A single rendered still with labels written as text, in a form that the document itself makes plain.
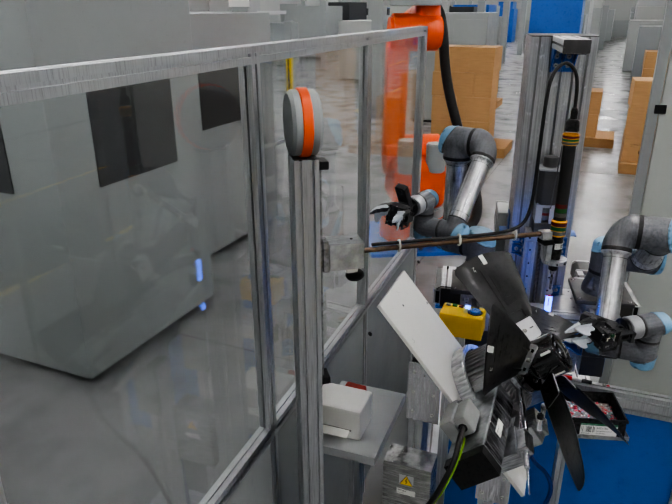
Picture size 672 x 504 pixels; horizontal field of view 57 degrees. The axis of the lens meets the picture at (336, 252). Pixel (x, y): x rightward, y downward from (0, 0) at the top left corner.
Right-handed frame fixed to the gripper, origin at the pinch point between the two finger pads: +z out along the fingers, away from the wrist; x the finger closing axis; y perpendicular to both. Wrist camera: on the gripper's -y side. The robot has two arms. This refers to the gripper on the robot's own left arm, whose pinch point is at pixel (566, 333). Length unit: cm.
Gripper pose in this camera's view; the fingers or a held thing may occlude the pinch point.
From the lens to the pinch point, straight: 206.7
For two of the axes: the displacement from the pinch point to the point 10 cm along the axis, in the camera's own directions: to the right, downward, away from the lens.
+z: -9.6, 1.0, -2.5
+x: -0.2, 8.9, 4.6
